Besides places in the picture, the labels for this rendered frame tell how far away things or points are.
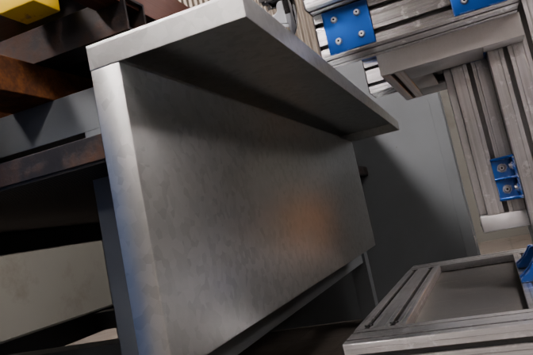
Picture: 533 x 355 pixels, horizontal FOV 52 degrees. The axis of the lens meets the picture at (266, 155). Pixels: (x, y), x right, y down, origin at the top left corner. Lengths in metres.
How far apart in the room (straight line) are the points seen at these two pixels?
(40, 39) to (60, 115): 0.11
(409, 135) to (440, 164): 0.16
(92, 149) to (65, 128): 0.17
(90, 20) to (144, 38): 0.18
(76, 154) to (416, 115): 1.68
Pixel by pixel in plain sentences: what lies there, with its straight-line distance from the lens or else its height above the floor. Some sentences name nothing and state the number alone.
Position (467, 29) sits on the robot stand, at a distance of 1.13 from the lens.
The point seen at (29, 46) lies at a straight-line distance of 0.87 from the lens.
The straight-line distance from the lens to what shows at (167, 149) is 0.69.
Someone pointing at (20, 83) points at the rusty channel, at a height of 0.69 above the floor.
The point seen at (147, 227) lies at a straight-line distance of 0.62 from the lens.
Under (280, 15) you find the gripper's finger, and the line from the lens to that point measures 1.48.
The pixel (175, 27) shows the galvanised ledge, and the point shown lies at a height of 0.66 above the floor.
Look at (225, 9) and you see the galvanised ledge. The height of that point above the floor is 0.66.
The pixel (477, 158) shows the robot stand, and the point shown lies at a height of 0.48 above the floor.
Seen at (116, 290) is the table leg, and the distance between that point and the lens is 0.79.
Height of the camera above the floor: 0.44
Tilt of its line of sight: 7 degrees up
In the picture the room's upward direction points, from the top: 12 degrees counter-clockwise
